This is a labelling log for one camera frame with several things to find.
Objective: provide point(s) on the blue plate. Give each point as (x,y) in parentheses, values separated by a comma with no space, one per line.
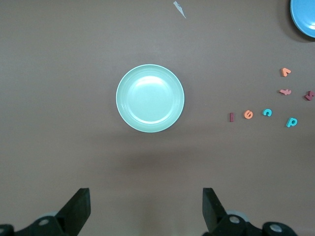
(305,17)

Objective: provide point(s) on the orange foam letter v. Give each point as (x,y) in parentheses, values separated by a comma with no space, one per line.
(285,72)

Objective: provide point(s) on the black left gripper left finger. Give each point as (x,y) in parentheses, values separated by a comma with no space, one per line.
(73,214)

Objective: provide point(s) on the light green plate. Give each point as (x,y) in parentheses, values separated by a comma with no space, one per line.
(150,98)

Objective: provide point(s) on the dark red foam letter i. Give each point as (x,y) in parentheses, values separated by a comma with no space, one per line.
(231,117)

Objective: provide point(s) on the teal foam letter c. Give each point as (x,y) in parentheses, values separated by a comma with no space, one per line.
(265,112)

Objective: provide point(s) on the salmon pink foam letter f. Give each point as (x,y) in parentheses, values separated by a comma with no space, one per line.
(285,92)

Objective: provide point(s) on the white paper scrap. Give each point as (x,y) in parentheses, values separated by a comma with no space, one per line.
(179,9)

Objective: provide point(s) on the brown table cover sheet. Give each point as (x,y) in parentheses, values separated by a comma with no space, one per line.
(49,73)

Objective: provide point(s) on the dark red foam letter k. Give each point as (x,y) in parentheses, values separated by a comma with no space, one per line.
(309,96)

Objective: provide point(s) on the teal foam letter p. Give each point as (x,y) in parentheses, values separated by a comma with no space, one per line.
(290,123)

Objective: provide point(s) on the orange foam letter e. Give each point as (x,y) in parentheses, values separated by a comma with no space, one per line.
(246,115)

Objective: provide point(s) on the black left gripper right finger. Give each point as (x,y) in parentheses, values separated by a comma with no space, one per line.
(214,216)

